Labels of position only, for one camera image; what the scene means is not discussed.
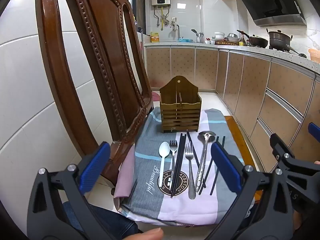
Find person's left hand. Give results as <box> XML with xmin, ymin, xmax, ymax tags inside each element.
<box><xmin>132</xmin><ymin>227</ymin><xmax>164</xmax><ymax>240</ymax></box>

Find white cup of kitchen tools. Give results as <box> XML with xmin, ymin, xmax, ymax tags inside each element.
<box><xmin>191</xmin><ymin>29</ymin><xmax>205</xmax><ymax>43</ymax></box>

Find checked grey pink cloth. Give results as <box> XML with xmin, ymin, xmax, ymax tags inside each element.
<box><xmin>114</xmin><ymin>106</ymin><xmax>255</xmax><ymax>227</ymax></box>

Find bunch of black chopsticks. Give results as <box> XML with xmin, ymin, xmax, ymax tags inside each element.
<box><xmin>170</xmin><ymin>131</ymin><xmax>226</xmax><ymax>198</ymax></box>

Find long steel fork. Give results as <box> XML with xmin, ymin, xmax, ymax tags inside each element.
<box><xmin>184</xmin><ymin>145</ymin><xmax>197</xmax><ymax>200</ymax></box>

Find person's leg in jeans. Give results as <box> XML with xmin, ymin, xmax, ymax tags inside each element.
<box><xmin>62</xmin><ymin>202</ymin><xmax>139</xmax><ymax>235</ymax></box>

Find black wok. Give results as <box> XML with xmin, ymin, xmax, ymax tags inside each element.
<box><xmin>236</xmin><ymin>30</ymin><xmax>268</xmax><ymax>48</ymax></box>

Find brown kitchen base cabinets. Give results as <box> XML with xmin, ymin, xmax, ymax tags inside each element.
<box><xmin>145</xmin><ymin>44</ymin><xmax>320</xmax><ymax>175</ymax></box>

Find stainless steel ladle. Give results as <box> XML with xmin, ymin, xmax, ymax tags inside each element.
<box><xmin>194</xmin><ymin>131</ymin><xmax>216</xmax><ymax>193</ymax></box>

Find water heater pipes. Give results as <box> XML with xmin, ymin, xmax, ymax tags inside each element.
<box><xmin>154</xmin><ymin>6</ymin><xmax>170</xmax><ymax>30</ymax></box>

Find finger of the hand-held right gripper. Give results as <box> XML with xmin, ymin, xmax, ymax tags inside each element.
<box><xmin>270</xmin><ymin>133</ymin><xmax>320</xmax><ymax>178</ymax></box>
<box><xmin>308</xmin><ymin>122</ymin><xmax>320</xmax><ymax>140</ymax></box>

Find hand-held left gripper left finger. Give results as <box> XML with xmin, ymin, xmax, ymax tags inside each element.
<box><xmin>27</xmin><ymin>141</ymin><xmax>140</xmax><ymax>240</ymax></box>

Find white plastic spoon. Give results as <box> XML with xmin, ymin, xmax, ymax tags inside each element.
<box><xmin>158</xmin><ymin>142</ymin><xmax>171</xmax><ymax>189</ymax></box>

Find small steel fork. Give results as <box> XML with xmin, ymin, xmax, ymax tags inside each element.
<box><xmin>169</xmin><ymin>140</ymin><xmax>178</xmax><ymax>178</ymax></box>

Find steel sink faucet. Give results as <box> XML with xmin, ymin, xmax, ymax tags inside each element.
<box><xmin>170</xmin><ymin>22</ymin><xmax>180</xmax><ymax>39</ymax></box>

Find carved wooden chair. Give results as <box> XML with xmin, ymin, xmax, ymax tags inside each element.
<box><xmin>35</xmin><ymin>0</ymin><xmax>255</xmax><ymax>188</ymax></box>

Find kitchen window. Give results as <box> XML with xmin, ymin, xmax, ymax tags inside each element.
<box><xmin>131</xmin><ymin>0</ymin><xmax>147</xmax><ymax>30</ymax></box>

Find black cooking spatula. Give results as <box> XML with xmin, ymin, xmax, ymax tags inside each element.
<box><xmin>285</xmin><ymin>44</ymin><xmax>307</xmax><ymax>58</ymax></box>

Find dark cooking pot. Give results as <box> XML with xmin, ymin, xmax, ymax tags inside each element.
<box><xmin>266</xmin><ymin>29</ymin><xmax>293</xmax><ymax>50</ymax></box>

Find orange plastic basket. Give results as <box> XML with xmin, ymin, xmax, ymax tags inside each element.
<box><xmin>308</xmin><ymin>48</ymin><xmax>320</xmax><ymax>61</ymax></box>

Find wooden utensil holder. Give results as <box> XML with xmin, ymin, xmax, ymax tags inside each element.
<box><xmin>159</xmin><ymin>76</ymin><xmax>202</xmax><ymax>133</ymax></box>

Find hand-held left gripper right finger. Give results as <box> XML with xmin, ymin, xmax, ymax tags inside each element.
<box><xmin>207</xmin><ymin>141</ymin><xmax>303</xmax><ymax>240</ymax></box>

